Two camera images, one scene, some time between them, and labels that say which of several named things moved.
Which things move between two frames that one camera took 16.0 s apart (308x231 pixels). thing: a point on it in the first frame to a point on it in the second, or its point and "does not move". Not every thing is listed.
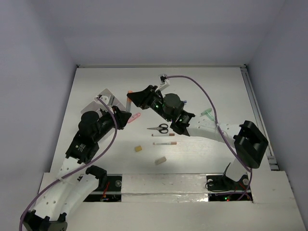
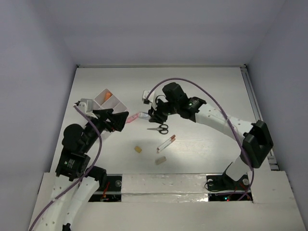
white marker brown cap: [163, 134] to [166, 142]
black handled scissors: [162, 128] does not move
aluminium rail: [271, 158] does not move
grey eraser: [160, 160] does not move
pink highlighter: [134, 117] does not move
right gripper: [142, 99] to [156, 117]
